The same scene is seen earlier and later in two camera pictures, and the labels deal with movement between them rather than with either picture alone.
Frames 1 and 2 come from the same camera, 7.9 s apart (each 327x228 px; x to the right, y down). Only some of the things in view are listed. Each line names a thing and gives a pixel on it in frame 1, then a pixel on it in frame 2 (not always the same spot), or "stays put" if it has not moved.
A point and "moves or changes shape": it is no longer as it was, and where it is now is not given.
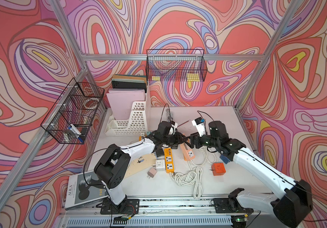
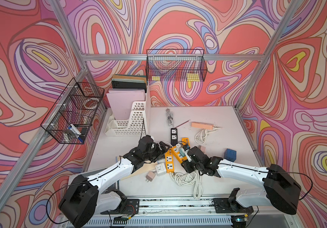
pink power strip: x=187 y=154 moves or changes shape
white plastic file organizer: x=139 y=122 stays put
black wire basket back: x=176 y=65 stays put
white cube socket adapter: x=160 y=165 moves or changes shape
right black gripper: x=197 y=137 to x=187 y=167
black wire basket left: x=69 y=120 stays put
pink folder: x=121 y=100 stays put
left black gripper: x=177 y=139 to x=159 y=152
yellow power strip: x=168 y=161 stays put
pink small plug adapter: x=151 y=173 moves or changes shape
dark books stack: x=129 y=81 stays put
